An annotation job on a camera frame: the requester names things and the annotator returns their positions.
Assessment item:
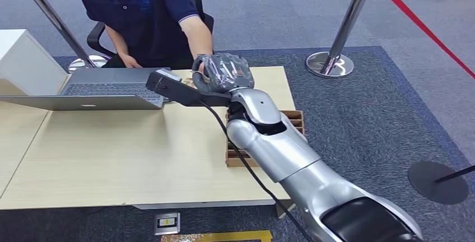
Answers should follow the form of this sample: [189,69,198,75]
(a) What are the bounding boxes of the white desk leg frame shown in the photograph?
[133,198,296,220]

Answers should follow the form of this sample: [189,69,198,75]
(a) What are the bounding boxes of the red floor tape line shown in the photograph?
[27,0,475,81]

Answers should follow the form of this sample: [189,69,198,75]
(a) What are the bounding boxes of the yellow floor tape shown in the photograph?
[161,230,273,242]

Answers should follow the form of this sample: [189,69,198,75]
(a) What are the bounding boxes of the grey laptop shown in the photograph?
[0,67,172,112]

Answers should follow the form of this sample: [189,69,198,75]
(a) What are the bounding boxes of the white cabinet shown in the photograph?
[0,29,71,97]

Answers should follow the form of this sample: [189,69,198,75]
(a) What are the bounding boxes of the person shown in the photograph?
[76,0,215,69]

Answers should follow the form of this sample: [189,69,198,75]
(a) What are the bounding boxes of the black round stand base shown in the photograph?
[407,160,475,206]

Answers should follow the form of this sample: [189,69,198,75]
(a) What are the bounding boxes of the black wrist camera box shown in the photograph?
[145,68,233,108]

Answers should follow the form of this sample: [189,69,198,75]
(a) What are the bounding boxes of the black office chair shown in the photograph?
[86,0,215,59]

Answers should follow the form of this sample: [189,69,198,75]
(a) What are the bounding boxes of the person's right hand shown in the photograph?
[118,52,143,69]

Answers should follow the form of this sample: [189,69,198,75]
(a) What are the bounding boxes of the dark blue floor mat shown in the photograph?
[0,46,475,242]

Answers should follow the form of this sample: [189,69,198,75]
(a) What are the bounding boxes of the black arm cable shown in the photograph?
[199,100,317,242]

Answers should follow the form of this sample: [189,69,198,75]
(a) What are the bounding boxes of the brown wooden card holder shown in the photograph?
[225,109,306,169]

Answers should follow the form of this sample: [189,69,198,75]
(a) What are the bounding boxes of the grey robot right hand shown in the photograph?
[191,53,255,95]

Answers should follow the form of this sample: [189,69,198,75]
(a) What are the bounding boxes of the silver floor outlet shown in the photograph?
[153,212,181,236]

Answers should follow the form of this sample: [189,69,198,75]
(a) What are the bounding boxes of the chrome stanchion post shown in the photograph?
[305,0,378,80]
[11,0,108,73]

